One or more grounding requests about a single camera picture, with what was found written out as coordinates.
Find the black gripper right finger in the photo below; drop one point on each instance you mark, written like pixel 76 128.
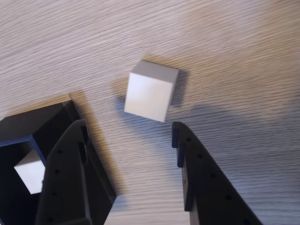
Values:
pixel 206 187

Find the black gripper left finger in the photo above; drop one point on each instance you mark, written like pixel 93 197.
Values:
pixel 65 178

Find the white cube block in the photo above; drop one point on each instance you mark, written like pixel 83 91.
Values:
pixel 30 173
pixel 150 93

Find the black open box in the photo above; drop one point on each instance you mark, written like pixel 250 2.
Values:
pixel 35 122

